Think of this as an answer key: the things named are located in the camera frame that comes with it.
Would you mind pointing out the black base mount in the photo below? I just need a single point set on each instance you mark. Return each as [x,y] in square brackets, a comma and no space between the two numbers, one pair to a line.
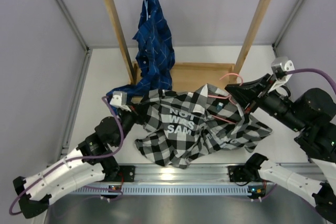
[240,175]
[126,174]

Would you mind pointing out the aluminium mounting rail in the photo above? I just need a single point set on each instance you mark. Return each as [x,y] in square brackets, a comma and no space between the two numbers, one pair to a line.
[196,173]

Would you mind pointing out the pink wire hanger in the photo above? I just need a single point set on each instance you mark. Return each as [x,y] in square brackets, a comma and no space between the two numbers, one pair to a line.
[228,97]

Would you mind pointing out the black white checkered shirt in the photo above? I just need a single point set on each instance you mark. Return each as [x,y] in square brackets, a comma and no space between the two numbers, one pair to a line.
[181,127]

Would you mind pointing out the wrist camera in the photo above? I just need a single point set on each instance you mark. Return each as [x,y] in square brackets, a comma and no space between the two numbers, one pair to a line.
[280,67]
[119,100]

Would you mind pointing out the wooden clothes rack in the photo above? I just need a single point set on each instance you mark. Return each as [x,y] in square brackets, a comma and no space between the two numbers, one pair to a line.
[188,76]

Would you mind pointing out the light blue wire hanger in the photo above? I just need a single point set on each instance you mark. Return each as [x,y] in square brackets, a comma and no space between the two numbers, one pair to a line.
[146,9]

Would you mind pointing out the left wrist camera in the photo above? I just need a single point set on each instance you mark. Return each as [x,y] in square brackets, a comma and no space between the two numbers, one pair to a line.
[119,100]

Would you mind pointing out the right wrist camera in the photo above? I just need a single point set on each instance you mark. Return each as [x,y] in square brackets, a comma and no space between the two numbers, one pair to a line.
[280,67]

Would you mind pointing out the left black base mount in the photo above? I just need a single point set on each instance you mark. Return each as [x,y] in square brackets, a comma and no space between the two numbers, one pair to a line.
[126,174]

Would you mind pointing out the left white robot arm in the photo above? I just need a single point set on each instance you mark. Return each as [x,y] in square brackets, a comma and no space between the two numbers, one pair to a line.
[92,160]

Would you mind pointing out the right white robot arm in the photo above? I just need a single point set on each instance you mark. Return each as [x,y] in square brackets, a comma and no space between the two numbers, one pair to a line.
[310,116]

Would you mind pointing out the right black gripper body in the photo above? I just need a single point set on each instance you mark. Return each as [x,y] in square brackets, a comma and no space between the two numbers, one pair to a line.
[275,105]

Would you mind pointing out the slotted grey cable duct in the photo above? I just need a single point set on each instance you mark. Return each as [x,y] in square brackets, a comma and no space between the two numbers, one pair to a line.
[169,190]

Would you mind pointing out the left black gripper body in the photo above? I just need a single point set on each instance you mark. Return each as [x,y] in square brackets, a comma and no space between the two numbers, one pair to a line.
[129,118]

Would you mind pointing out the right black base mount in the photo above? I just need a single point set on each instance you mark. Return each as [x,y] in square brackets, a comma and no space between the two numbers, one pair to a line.
[240,175]

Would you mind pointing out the blue plaid shirt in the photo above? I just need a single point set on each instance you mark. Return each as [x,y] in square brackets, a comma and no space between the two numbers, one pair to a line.
[155,55]

